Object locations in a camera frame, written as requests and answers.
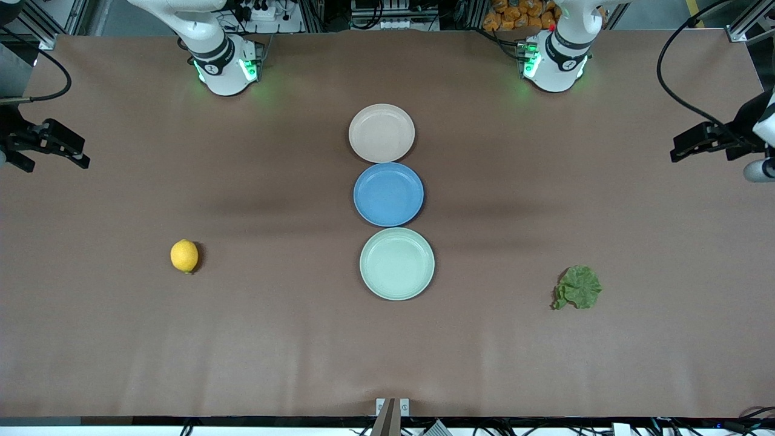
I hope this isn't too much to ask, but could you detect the beige round plate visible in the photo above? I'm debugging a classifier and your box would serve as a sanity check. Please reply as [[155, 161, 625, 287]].
[[348, 103, 417, 164]]

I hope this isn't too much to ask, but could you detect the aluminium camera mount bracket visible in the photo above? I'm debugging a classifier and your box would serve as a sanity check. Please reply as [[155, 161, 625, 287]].
[[371, 397, 411, 436]]

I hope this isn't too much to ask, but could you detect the black cable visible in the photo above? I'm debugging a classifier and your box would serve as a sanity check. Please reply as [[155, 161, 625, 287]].
[[0, 27, 73, 105], [656, 0, 737, 131]]

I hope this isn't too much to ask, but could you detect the blue round plate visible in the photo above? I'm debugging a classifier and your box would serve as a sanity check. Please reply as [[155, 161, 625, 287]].
[[353, 162, 425, 228]]

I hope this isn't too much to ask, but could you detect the yellow lemon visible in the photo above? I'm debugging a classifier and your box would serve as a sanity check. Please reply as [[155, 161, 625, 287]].
[[170, 239, 200, 275]]

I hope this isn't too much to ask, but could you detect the green lettuce leaf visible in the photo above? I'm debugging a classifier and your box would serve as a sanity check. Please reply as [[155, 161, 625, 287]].
[[552, 265, 604, 311]]

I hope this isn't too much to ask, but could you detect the aluminium frame rail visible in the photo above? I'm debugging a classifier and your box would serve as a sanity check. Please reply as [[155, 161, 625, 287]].
[[0, 0, 91, 51], [725, 0, 775, 44]]

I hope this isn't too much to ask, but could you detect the grey box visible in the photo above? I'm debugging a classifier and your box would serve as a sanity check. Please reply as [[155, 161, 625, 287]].
[[0, 42, 35, 101]]

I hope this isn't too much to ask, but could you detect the pale green round plate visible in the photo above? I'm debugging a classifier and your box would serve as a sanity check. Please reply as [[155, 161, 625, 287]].
[[359, 226, 436, 302]]

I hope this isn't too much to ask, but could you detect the white power strip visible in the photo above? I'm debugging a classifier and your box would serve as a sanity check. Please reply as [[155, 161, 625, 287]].
[[239, 0, 305, 35]]

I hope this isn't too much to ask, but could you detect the pile of orange fruits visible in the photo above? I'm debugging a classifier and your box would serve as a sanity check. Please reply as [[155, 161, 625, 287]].
[[482, 0, 559, 32]]

